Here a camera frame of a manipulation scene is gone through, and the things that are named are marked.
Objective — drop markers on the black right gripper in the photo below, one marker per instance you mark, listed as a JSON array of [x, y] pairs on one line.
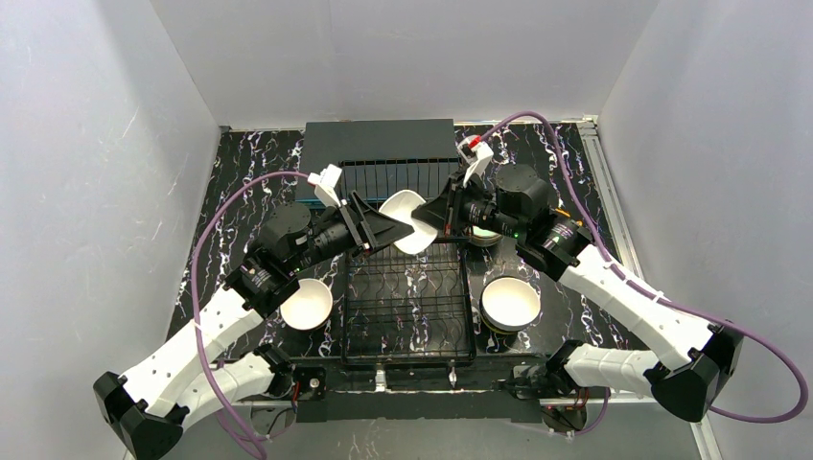
[[452, 211]]

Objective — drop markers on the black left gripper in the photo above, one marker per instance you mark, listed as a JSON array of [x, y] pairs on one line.
[[359, 225]]

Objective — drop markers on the green white bowl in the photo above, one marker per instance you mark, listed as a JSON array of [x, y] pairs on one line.
[[400, 207]]

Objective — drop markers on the orange white bowl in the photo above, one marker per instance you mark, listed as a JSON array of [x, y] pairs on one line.
[[309, 307]]

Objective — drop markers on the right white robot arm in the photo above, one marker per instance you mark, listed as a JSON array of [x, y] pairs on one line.
[[688, 360]]

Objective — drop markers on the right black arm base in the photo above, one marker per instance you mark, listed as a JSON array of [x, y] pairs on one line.
[[546, 387]]

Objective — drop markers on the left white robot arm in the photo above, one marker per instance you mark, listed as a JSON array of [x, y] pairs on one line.
[[151, 404]]

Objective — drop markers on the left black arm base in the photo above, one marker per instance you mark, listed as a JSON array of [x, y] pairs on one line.
[[289, 383]]

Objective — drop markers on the pale green bowl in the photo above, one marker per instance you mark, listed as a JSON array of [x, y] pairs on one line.
[[484, 238]]

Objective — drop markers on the dark grey flat box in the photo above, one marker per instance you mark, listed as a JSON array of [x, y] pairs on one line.
[[381, 158]]

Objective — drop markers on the dark striped white bowl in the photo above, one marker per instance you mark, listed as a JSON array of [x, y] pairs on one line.
[[509, 305]]

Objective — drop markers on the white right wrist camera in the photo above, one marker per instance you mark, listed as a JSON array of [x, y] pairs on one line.
[[478, 156]]

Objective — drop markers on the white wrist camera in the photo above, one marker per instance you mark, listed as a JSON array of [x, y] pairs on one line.
[[325, 183], [478, 156]]

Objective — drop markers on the black wire dish rack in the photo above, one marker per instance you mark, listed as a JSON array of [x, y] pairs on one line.
[[405, 310]]

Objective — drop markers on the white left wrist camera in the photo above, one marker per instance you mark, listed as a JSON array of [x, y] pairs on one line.
[[325, 183]]

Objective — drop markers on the aluminium table edge rail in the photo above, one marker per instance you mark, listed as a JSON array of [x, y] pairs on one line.
[[602, 177]]

